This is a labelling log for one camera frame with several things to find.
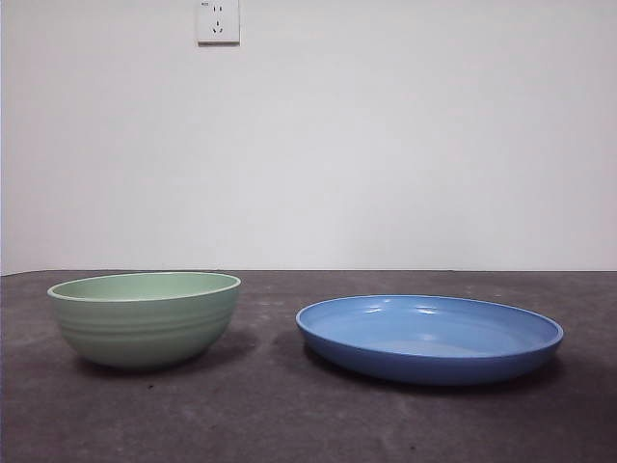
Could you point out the blue plate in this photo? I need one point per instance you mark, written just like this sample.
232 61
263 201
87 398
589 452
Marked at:
424 359

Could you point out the green ribbed bowl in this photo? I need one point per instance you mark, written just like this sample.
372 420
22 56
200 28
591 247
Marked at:
144 333

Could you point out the white wall socket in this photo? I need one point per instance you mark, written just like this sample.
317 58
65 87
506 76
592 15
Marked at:
218 26

